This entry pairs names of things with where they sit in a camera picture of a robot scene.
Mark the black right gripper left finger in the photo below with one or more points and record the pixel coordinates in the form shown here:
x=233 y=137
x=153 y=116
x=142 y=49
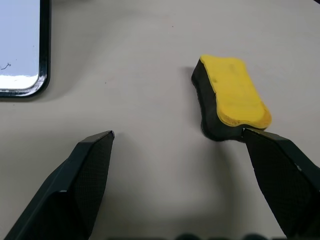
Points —
x=75 y=180

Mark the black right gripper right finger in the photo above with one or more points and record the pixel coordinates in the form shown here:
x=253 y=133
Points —
x=285 y=175

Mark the yellow and black eraser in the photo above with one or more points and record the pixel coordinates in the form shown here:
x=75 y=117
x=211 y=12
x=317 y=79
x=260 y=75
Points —
x=232 y=92

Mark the black-framed whiteboard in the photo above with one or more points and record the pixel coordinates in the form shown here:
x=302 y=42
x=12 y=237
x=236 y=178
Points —
x=20 y=45

